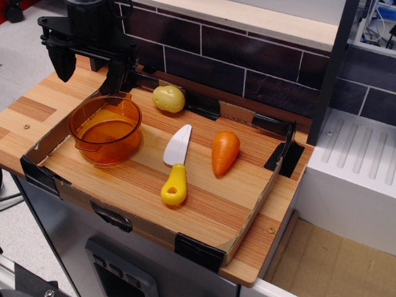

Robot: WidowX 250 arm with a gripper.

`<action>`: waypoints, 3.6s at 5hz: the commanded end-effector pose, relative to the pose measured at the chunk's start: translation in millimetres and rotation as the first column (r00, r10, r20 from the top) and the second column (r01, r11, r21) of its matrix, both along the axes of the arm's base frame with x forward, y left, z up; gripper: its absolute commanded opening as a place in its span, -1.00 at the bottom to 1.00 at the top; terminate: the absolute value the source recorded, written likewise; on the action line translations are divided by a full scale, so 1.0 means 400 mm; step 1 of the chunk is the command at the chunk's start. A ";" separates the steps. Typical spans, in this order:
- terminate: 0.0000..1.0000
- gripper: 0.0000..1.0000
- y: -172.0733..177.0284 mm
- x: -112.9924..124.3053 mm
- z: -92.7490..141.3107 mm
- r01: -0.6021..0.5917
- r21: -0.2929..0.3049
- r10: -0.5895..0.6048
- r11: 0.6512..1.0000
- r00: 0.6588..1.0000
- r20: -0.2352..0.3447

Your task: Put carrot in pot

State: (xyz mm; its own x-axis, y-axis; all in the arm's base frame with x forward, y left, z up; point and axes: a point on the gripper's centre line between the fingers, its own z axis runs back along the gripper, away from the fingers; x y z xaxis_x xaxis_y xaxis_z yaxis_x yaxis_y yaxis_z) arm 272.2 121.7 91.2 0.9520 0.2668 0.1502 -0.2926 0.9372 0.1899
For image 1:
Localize dark grey vertical post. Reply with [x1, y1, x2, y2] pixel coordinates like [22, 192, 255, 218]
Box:
[307, 1, 359, 146]

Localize orange plastic toy carrot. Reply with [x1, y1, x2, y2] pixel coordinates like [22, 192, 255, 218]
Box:
[212, 131, 241, 176]

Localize yellow toy potato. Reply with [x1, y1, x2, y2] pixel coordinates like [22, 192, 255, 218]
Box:
[152, 85, 186, 113]

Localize yellow handled toy knife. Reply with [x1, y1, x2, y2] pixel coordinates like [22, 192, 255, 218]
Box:
[161, 124, 192, 205]

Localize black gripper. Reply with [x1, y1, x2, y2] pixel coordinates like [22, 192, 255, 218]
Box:
[38, 1, 138, 95]

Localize white toy sink drainboard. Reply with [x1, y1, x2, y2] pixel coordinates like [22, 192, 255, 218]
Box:
[296, 110, 395, 254]

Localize transparent orange plastic pot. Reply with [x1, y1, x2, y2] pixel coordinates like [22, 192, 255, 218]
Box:
[68, 92, 142, 165]

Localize grey toy oven door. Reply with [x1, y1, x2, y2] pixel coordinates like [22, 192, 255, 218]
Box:
[85, 238, 159, 296]

